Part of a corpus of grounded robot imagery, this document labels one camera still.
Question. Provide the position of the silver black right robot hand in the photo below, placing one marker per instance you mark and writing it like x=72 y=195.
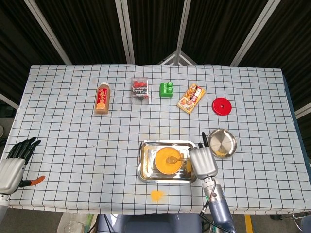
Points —
x=203 y=163

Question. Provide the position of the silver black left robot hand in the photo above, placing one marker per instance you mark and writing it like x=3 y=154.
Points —
x=8 y=173

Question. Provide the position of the metal spoon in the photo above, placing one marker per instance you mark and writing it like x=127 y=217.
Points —
x=170 y=160

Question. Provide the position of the white bowl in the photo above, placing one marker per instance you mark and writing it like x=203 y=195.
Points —
x=167 y=174

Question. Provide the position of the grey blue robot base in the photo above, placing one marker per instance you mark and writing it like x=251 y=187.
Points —
x=150 y=224

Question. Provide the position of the orange powder pile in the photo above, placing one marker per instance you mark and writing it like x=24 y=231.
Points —
x=157 y=195

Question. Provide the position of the rectangular steel tray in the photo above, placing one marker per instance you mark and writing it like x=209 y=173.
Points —
x=145 y=175

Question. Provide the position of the round steel plate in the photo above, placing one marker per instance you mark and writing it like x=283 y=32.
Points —
x=223 y=143

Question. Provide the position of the red round plastic disc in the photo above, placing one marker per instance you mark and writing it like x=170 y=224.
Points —
x=226 y=108

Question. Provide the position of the yellow snack package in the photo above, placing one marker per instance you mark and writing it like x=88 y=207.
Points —
x=190 y=99

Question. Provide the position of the white black checkered tablecloth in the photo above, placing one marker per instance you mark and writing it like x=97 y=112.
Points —
x=73 y=145

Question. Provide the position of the green toy building block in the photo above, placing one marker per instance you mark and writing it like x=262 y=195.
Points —
x=166 y=91

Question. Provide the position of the clear plastic bag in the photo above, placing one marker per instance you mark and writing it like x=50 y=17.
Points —
x=73 y=224

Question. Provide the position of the clear plastic capsule box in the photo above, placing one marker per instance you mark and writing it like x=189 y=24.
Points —
x=140 y=91

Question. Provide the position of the white triangular screen foot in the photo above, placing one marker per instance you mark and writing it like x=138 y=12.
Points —
x=181 y=57

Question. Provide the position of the brown juice bottle red label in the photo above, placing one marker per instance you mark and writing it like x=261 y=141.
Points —
x=102 y=97

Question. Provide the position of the white screen frame post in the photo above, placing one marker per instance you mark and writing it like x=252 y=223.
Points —
x=303 y=110
x=182 y=31
x=9 y=102
x=47 y=31
x=126 y=31
x=252 y=34

